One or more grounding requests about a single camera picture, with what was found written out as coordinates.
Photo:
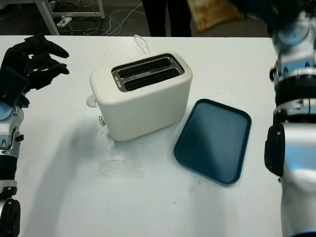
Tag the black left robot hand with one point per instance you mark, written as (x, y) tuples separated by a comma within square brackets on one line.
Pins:
[(17, 59)]

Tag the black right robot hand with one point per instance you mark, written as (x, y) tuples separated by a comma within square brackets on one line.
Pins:
[(256, 7)]

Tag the browned toast slice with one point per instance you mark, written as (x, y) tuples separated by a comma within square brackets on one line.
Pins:
[(212, 13)]

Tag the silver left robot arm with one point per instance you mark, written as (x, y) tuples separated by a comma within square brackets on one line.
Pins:
[(8, 128)]

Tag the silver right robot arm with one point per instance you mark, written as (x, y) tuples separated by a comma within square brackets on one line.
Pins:
[(296, 148)]

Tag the cream two-slot toaster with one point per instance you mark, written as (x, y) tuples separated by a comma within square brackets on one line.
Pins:
[(143, 111)]

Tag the white power strip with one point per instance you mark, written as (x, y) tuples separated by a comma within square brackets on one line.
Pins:
[(64, 21)]

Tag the dark teal plastic tray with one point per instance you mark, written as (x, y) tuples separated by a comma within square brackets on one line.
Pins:
[(212, 143)]

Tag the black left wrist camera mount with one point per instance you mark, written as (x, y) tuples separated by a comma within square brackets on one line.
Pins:
[(13, 84)]

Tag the white metal table frame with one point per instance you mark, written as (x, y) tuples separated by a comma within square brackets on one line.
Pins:
[(47, 17)]

